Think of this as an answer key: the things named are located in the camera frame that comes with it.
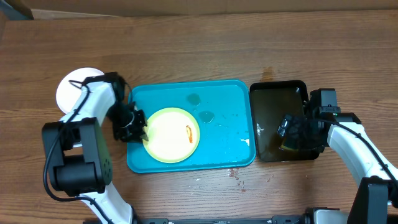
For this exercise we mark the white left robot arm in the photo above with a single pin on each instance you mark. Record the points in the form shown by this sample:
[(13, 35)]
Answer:
[(78, 164)]

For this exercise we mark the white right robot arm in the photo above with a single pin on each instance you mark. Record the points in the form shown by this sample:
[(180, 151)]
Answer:
[(324, 125)]

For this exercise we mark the dark object top left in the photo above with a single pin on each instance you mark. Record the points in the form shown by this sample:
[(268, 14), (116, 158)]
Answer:
[(16, 10)]

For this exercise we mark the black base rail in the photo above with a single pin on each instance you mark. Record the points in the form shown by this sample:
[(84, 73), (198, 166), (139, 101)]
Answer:
[(278, 219)]

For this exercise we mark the white plate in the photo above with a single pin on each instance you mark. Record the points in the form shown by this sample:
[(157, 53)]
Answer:
[(66, 94)]

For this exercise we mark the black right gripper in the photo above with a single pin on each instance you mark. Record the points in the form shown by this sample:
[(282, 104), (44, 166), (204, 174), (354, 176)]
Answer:
[(296, 134)]

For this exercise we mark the yellow plate with sauce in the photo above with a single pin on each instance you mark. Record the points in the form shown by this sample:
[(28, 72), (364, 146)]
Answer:
[(173, 135)]

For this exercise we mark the teal plastic tray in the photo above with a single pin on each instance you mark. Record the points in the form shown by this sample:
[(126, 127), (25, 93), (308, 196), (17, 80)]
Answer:
[(223, 112)]

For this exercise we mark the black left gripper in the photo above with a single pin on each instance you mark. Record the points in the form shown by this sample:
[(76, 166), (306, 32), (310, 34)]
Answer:
[(129, 137)]

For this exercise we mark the yellow green sponge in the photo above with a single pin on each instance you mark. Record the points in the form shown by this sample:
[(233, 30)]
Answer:
[(289, 145)]

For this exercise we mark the black water tray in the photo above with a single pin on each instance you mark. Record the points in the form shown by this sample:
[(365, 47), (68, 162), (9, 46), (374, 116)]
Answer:
[(270, 102)]

